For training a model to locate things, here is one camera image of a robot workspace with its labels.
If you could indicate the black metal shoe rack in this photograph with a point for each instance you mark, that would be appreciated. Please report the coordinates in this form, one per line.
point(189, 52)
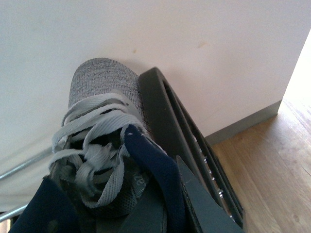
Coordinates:
point(178, 136)

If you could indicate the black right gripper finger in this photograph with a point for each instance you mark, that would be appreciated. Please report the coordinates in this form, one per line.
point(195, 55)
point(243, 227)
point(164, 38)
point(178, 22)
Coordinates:
point(203, 213)

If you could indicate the grey sneaker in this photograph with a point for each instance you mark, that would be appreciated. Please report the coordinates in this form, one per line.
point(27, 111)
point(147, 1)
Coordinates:
point(107, 173)

